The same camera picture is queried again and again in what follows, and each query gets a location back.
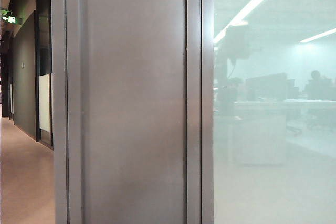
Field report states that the dark grey door panel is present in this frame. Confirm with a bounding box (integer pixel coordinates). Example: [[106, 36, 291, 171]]
[[50, 0, 188, 224]]

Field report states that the dark framed glass door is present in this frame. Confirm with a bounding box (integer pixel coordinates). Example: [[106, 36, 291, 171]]
[[34, 0, 54, 148]]

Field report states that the frosted white door pane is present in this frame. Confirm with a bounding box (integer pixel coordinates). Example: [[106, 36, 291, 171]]
[[38, 73, 53, 134]]

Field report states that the green illuminated exit sign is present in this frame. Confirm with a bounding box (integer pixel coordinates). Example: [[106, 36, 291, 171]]
[[1, 10, 23, 25]]

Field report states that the frosted glass partition pane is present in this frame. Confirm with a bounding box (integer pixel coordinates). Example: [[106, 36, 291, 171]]
[[214, 0, 336, 224]]

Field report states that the dark metal partition frame post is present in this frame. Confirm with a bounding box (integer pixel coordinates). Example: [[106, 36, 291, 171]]
[[186, 0, 215, 224]]

